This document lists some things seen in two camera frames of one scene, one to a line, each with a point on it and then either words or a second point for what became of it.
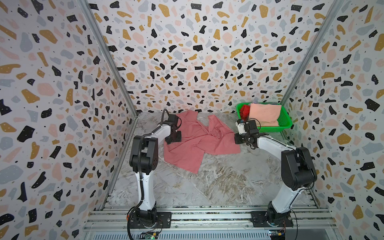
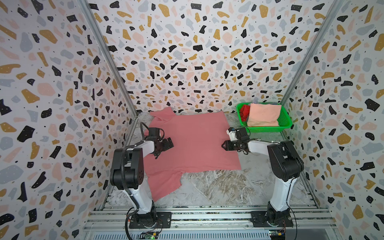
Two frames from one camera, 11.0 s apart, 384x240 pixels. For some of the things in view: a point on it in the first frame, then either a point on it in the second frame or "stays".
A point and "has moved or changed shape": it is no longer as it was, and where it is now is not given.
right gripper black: x=241 y=138 -> x=229 y=145
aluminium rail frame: x=209 y=222 stays
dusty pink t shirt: x=197 y=139 has moved or changed shape
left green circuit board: x=149 y=235 stays
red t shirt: x=244 y=111 stays
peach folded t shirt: x=266 y=115 stays
